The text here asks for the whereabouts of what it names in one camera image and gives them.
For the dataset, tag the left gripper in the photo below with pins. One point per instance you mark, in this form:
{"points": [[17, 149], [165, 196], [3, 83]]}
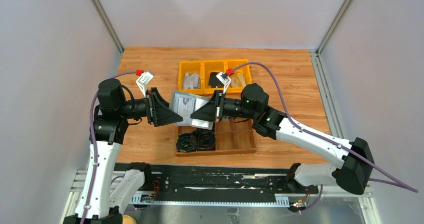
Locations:
{"points": [[159, 112]]}

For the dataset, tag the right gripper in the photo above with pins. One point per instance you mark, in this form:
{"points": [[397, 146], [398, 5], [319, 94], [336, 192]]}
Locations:
{"points": [[212, 111]]}

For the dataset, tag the grey card holder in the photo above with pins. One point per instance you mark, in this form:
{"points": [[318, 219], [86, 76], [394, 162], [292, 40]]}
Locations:
{"points": [[188, 121]]}

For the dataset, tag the white credit card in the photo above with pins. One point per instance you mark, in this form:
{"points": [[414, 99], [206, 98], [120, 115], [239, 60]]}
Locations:
{"points": [[185, 106]]}

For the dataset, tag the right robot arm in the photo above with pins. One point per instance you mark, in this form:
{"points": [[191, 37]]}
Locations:
{"points": [[349, 163]]}

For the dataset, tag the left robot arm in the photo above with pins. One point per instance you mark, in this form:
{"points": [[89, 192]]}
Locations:
{"points": [[99, 204]]}

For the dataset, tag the black card wallet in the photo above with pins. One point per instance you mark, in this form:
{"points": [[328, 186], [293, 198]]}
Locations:
{"points": [[213, 81]]}

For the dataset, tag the white cards in bin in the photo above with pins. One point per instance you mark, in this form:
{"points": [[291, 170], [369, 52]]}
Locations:
{"points": [[191, 81]]}

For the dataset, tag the beige cards in bin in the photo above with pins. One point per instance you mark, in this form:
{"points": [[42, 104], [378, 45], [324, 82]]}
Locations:
{"points": [[238, 80]]}

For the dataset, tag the rolled tie bottom centre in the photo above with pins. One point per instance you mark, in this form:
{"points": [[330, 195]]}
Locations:
{"points": [[203, 140]]}

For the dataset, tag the rolled tie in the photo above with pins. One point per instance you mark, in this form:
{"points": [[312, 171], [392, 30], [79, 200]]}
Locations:
{"points": [[203, 140], [183, 143]]}

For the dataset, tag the yellow three-bin tray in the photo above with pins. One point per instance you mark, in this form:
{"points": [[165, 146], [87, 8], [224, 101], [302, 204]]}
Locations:
{"points": [[200, 77]]}

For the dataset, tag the wooden compartment tray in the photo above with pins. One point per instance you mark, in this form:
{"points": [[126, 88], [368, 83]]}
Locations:
{"points": [[232, 137]]}

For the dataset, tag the rolled tie bottom left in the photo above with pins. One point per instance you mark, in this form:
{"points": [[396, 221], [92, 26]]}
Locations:
{"points": [[183, 143]]}

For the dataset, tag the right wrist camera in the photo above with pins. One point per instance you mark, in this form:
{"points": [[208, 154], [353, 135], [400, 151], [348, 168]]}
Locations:
{"points": [[225, 79]]}

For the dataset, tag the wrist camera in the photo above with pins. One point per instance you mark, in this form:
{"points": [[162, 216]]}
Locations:
{"points": [[144, 77], [225, 79]]}

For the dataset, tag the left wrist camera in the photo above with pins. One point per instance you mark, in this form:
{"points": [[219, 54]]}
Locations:
{"points": [[144, 77]]}

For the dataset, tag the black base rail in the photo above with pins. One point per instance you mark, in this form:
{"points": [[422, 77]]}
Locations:
{"points": [[208, 184]]}

